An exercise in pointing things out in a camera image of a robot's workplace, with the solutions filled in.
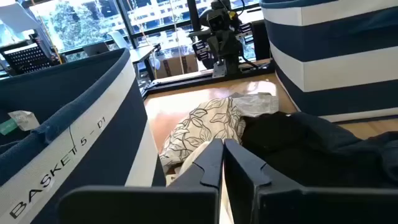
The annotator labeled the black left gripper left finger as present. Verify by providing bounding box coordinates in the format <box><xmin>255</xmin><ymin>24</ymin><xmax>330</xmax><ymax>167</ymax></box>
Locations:
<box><xmin>167</xmin><ymin>138</ymin><xmax>224</xmax><ymax>189</ymax></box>

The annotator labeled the white leaf-print cloth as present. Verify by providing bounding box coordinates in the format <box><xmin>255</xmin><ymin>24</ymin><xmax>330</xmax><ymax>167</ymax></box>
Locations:
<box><xmin>159</xmin><ymin>96</ymin><xmax>247</xmax><ymax>174</ymax></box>

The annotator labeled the black aluminium table frame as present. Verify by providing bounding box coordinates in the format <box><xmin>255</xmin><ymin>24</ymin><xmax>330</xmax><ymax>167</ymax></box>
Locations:
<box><xmin>141</xmin><ymin>58</ymin><xmax>276</xmax><ymax>100</ymax></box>

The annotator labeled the white board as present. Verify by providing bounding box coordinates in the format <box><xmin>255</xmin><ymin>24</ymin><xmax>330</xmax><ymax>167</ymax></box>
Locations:
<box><xmin>0</xmin><ymin>0</ymin><xmax>43</xmax><ymax>35</ymax></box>

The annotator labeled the striped fabric basket with label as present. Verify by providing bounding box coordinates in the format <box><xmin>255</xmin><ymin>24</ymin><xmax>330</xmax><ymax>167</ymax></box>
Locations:
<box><xmin>0</xmin><ymin>48</ymin><xmax>167</xmax><ymax>224</ymax></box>

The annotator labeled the green tag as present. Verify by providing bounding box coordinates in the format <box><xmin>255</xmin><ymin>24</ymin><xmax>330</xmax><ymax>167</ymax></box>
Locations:
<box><xmin>0</xmin><ymin>118</ymin><xmax>19</xmax><ymax>136</ymax></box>

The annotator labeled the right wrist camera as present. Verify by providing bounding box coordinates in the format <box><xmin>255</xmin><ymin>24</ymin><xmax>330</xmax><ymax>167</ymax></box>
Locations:
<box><xmin>207</xmin><ymin>11</ymin><xmax>230</xmax><ymax>32</ymax></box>

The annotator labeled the grey office desk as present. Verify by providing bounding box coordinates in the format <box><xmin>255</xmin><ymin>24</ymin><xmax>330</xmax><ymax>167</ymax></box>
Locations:
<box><xmin>129</xmin><ymin>44</ymin><xmax>162</xmax><ymax>82</ymax></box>

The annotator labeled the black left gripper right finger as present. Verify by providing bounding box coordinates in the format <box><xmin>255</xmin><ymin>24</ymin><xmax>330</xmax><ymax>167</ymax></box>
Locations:
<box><xmin>224</xmin><ymin>138</ymin><xmax>305</xmax><ymax>224</ymax></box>

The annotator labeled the light grey speckled cloth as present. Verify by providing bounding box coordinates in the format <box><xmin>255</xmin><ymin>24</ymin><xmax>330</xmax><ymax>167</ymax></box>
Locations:
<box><xmin>231</xmin><ymin>92</ymin><xmax>280</xmax><ymax>118</ymax></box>

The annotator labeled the grey laptop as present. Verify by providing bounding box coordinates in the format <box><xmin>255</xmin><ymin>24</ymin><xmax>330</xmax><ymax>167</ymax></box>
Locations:
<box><xmin>82</xmin><ymin>42</ymin><xmax>110</xmax><ymax>57</ymax></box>

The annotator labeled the white paper tag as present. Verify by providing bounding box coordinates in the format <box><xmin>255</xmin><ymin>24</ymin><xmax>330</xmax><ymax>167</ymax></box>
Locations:
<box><xmin>7</xmin><ymin>110</ymin><xmax>40</xmax><ymax>132</ymax></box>

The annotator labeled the dark blue garment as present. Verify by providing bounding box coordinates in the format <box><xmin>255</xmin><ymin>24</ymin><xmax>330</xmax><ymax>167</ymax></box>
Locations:
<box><xmin>289</xmin><ymin>111</ymin><xmax>398</xmax><ymax>184</ymax></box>

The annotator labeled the navy white striped fabric basket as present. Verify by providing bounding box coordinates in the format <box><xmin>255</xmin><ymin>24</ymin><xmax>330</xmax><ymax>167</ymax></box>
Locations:
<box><xmin>259</xmin><ymin>0</ymin><xmax>398</xmax><ymax>123</ymax></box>

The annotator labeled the black garment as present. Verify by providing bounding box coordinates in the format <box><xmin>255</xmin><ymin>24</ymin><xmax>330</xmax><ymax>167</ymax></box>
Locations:
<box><xmin>241</xmin><ymin>111</ymin><xmax>389</xmax><ymax>189</ymax></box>

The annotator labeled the cardboard box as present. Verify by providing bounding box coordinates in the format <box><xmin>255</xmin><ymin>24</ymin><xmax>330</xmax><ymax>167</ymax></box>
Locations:
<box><xmin>155</xmin><ymin>53</ymin><xmax>200</xmax><ymax>79</ymax></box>

